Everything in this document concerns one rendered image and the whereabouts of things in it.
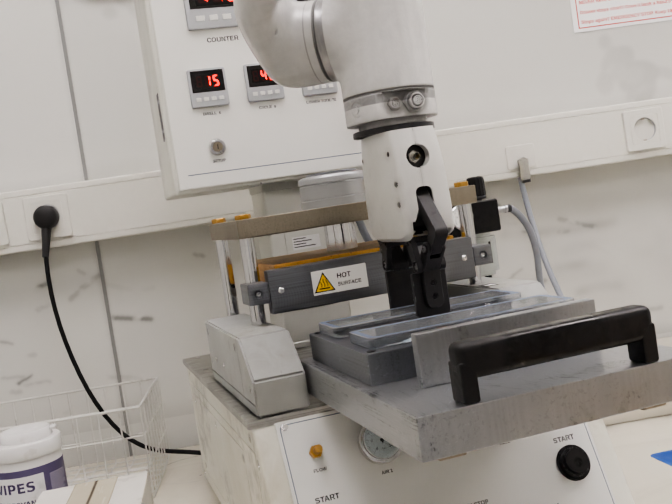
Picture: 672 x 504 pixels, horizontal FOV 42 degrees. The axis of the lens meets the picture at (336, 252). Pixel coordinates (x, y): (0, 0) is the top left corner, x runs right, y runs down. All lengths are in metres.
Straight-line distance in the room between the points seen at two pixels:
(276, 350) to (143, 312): 0.70
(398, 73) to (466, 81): 0.78
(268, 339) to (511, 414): 0.31
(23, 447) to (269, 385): 0.39
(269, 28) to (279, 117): 0.38
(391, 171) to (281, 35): 0.15
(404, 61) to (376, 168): 0.10
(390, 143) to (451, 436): 0.29
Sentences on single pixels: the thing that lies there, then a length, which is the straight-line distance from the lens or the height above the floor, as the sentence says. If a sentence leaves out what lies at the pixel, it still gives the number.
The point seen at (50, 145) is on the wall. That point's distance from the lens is 1.52.
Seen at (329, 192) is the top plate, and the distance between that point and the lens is 0.97.
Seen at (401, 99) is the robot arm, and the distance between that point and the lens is 0.78.
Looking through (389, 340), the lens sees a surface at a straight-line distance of 0.68.
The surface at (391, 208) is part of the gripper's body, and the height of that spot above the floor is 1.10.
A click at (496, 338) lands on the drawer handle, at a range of 0.58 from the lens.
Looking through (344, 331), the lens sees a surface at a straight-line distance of 0.76.
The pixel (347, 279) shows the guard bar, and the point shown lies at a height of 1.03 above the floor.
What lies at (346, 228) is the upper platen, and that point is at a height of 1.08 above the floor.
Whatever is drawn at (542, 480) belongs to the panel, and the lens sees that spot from 0.86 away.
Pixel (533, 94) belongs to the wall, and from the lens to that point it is 1.58.
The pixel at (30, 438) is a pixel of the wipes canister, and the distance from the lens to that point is 1.11.
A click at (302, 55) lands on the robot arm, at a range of 0.80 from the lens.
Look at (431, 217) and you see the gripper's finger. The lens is 0.74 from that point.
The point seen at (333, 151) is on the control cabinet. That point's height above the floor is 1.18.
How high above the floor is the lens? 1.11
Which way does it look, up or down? 3 degrees down
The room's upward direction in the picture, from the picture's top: 9 degrees counter-clockwise
